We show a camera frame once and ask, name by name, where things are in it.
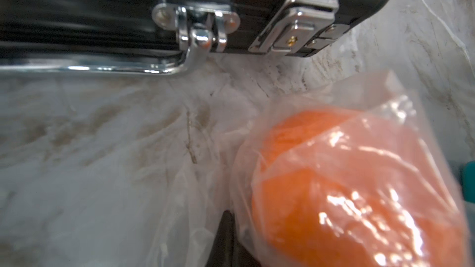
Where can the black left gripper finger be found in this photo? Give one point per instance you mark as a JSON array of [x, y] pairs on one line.
[[222, 251]]

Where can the clear zip-top plastic bag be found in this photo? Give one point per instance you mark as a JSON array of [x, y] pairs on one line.
[[90, 165]]

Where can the orange fruit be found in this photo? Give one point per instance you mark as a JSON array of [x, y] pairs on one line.
[[337, 188]]

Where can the black ribbed metal briefcase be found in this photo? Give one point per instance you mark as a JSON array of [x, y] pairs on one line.
[[166, 37]]

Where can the teal plastic mesh basket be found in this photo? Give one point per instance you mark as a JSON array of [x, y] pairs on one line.
[[468, 181]]

